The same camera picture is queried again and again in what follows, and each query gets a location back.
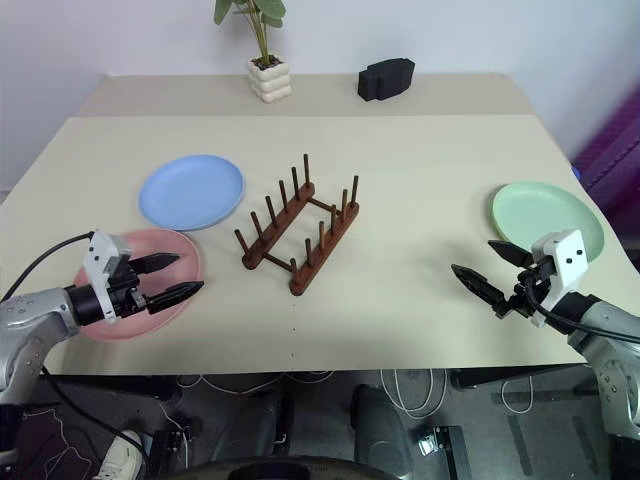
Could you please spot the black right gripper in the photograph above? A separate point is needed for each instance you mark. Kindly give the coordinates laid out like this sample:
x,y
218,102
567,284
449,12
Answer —
x,y
532,290

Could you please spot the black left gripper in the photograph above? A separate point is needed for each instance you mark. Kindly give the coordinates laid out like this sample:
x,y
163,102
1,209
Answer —
x,y
125,292

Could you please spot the pink plate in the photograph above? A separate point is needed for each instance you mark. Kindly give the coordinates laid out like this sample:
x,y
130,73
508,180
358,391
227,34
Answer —
x,y
165,242

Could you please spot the green plate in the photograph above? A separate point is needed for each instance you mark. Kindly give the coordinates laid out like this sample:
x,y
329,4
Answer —
x,y
535,210

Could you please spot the blue plate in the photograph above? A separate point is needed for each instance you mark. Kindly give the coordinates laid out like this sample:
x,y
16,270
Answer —
x,y
190,192

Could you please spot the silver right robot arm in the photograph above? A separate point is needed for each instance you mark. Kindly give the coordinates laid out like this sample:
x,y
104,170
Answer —
x,y
605,320

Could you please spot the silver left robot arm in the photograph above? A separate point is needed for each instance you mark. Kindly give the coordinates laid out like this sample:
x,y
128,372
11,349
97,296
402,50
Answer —
x,y
30,310

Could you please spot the wooden dish rack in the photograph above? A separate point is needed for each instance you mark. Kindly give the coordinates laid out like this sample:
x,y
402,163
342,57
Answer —
x,y
272,240

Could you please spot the dark rounded shape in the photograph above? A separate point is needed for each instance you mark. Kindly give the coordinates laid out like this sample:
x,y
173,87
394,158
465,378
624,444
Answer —
x,y
250,425
380,425

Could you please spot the purple ribbed object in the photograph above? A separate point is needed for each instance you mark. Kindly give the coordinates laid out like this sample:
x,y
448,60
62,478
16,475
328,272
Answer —
x,y
612,145

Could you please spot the white sneaker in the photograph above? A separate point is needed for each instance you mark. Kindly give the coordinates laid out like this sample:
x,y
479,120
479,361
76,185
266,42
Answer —
x,y
120,457

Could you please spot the black foam block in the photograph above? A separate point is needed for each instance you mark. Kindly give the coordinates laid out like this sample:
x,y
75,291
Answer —
x,y
385,80

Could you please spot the white bubble plant pot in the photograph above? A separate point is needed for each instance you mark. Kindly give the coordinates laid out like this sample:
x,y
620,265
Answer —
x,y
270,82

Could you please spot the dark round disc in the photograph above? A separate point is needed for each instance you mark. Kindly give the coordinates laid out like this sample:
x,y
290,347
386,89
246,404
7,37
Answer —
x,y
280,470

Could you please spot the green leafy plant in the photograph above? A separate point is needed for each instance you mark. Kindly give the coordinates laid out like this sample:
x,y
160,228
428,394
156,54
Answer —
x,y
260,30

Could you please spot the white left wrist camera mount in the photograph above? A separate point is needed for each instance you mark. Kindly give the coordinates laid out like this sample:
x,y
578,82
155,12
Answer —
x,y
102,250

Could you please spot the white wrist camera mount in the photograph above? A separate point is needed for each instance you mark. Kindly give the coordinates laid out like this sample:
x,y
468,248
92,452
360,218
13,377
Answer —
x,y
567,255
102,250

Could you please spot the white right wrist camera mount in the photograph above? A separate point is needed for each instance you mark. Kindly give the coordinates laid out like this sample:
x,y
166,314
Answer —
x,y
567,255

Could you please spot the black metal floor bracket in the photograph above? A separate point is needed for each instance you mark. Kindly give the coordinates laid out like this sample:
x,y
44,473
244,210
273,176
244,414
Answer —
x,y
445,450

